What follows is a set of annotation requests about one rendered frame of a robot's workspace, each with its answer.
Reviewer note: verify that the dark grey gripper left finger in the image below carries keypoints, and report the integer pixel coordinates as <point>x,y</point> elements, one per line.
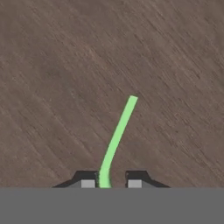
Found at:
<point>84,175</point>

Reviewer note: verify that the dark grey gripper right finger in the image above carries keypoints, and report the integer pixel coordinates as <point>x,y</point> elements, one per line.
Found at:
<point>138,175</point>

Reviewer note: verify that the green straw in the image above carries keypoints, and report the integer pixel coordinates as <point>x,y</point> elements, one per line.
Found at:
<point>116,137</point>

